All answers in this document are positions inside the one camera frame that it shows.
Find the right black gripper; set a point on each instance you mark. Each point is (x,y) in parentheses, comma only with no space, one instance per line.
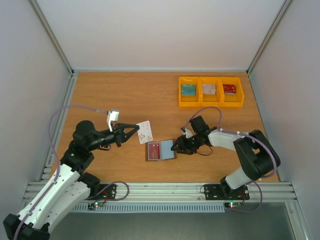
(191,144)

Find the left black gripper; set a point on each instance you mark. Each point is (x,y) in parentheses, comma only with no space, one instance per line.
(119,133)

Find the brown leather card holder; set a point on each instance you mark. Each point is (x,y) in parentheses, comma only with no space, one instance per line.
(160,160)

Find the white patterned card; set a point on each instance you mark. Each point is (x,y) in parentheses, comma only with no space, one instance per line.
(144,132)

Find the red VIP card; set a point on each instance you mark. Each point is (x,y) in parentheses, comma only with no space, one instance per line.
(153,151)

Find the light blue card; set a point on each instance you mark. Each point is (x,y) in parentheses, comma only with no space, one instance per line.
(165,150)

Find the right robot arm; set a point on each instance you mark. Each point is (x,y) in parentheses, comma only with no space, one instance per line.
(256,156)

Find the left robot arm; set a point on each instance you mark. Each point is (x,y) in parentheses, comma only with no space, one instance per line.
(69,185)

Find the teal card stack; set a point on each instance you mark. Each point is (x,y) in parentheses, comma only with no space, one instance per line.
(188,90)

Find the white card stack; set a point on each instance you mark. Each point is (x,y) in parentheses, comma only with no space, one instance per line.
(209,89)

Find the red card stack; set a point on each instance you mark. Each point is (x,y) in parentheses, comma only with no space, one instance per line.
(229,89)

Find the left yellow bin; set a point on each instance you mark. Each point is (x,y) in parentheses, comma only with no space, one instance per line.
(189,101)

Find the yellow bin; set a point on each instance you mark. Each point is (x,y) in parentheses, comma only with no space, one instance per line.
(233,101)
(211,100)
(189,101)

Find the middle yellow bin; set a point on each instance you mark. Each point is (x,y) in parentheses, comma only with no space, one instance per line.
(211,100)

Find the right yellow bin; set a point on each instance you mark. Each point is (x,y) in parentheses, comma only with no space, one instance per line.
(233,101)

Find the right small circuit board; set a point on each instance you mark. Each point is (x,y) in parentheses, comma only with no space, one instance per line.
(232,205)

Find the small circuit board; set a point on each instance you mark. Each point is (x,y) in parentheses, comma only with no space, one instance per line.
(96,205)
(232,205)

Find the left small circuit board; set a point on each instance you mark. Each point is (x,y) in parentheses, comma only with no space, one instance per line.
(96,205)

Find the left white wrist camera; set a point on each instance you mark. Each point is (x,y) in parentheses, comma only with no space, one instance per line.
(112,116)

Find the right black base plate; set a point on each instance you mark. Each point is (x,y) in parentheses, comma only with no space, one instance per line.
(215,192)

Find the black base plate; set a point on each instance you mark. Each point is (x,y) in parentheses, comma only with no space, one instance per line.
(215,192)
(102,192)

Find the aluminium front rail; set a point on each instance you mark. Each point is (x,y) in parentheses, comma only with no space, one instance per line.
(194,192)

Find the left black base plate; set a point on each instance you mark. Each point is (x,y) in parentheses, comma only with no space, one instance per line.
(102,192)

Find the grey slotted cable duct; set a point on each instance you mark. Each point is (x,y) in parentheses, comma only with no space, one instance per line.
(137,208)

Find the left aluminium frame post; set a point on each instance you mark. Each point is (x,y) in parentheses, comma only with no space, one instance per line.
(39,13)

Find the aluminium frame post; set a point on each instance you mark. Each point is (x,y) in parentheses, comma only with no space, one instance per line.
(270,33)
(39,13)

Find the right aluminium frame post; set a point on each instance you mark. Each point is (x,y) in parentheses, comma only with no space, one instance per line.
(270,33)

